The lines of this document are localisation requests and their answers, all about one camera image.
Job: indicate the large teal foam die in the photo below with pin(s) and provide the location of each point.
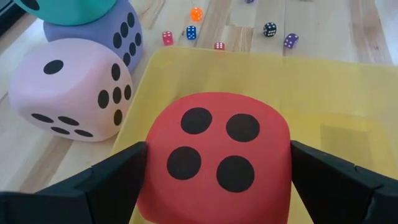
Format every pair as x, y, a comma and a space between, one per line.
71, 12

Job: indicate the large pink foam die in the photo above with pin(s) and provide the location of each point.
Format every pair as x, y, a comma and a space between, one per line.
77, 81

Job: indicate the small black die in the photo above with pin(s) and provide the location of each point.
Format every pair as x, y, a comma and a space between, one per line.
270, 29

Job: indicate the small pink die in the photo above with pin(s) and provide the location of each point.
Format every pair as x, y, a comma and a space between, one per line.
168, 38
219, 46

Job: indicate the large lavender foam die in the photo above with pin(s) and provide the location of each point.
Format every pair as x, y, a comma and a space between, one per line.
93, 34

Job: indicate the yellow translucent plastic bin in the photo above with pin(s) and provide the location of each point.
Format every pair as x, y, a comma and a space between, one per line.
326, 102

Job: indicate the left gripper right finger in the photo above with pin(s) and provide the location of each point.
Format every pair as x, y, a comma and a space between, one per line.
342, 199

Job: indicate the large red foam die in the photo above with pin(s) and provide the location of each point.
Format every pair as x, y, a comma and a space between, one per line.
214, 146

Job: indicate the small orange die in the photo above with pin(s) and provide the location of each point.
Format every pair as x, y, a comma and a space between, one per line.
196, 14

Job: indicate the small blue die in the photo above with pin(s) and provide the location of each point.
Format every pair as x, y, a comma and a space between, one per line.
191, 32

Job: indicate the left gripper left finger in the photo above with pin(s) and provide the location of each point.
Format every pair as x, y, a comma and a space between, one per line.
77, 202

